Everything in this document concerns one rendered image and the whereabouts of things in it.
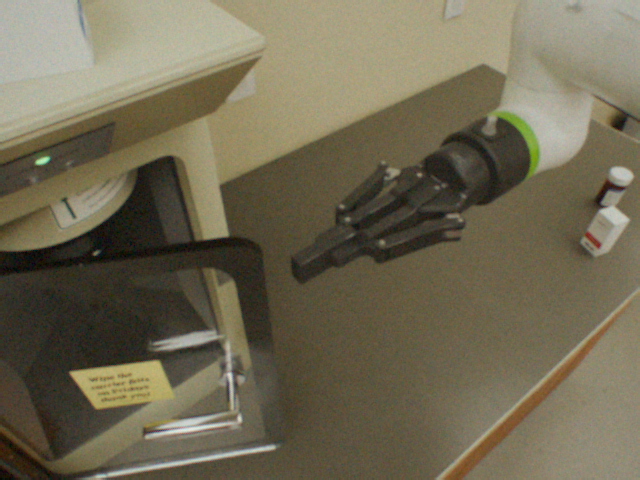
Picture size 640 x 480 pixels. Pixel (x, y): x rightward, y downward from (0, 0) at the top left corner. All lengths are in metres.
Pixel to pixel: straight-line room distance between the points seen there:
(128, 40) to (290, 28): 0.74
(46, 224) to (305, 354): 0.46
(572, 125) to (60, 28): 0.53
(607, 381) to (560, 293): 1.16
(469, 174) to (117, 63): 0.37
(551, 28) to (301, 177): 0.65
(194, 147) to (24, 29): 0.21
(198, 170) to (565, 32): 0.38
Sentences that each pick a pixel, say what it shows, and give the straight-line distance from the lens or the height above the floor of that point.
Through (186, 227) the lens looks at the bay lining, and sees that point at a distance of 0.57.
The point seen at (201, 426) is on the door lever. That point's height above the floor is 1.21.
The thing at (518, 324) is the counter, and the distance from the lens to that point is 0.90.
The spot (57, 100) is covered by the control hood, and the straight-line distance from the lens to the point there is 0.29.
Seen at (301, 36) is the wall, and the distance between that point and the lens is 1.08.
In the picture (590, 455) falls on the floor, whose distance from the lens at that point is 1.95.
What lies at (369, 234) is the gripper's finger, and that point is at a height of 1.29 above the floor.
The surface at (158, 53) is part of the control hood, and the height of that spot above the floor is 1.51.
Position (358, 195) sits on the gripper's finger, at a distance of 0.52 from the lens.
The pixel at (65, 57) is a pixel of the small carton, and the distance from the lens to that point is 0.31.
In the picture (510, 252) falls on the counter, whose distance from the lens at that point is 1.00.
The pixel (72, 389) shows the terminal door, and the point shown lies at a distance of 0.52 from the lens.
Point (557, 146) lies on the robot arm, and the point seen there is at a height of 1.29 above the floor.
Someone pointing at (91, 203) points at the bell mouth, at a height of 1.34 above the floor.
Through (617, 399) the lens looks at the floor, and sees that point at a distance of 2.09.
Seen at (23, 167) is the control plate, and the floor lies 1.46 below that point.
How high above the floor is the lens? 1.64
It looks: 48 degrees down
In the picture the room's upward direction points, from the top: straight up
